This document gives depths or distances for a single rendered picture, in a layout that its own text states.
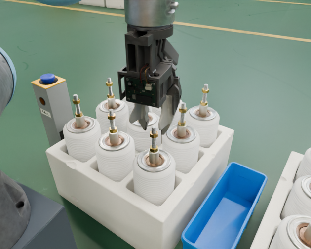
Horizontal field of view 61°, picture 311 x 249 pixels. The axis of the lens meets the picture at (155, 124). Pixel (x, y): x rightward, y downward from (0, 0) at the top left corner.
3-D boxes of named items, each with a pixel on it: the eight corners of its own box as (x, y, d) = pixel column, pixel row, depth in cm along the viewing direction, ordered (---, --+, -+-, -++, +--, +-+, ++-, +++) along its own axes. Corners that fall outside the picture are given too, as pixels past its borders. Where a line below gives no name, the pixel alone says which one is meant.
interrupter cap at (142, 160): (155, 179, 54) (155, 177, 53) (130, 162, 58) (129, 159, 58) (177, 160, 58) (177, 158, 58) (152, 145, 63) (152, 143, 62)
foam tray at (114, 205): (161, 267, 64) (163, 222, 53) (58, 194, 82) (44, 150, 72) (225, 172, 90) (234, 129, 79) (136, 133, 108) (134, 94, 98)
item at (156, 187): (155, 235, 63) (155, 183, 52) (128, 213, 68) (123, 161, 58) (179, 210, 69) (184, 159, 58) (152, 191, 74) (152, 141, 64)
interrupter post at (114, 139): (116, 138, 65) (115, 127, 63) (121, 143, 64) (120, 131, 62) (107, 141, 64) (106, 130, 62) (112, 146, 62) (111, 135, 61)
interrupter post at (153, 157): (154, 166, 57) (154, 155, 55) (146, 161, 58) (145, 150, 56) (161, 161, 58) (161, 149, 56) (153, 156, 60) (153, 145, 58)
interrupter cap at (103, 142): (120, 129, 68) (119, 127, 68) (136, 144, 63) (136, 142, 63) (93, 140, 64) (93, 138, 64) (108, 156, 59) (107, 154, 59)
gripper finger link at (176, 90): (157, 114, 50) (150, 71, 45) (160, 109, 51) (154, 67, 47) (180, 116, 48) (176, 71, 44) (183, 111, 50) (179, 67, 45)
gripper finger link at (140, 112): (122, 137, 51) (125, 97, 45) (135, 121, 56) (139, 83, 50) (136, 143, 50) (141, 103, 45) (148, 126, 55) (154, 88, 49)
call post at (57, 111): (67, 170, 90) (45, 89, 73) (54, 162, 94) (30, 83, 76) (83, 159, 95) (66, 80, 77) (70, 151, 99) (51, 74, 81)
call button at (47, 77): (47, 86, 75) (45, 79, 73) (38, 83, 76) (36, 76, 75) (58, 81, 77) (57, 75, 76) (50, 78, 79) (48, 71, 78)
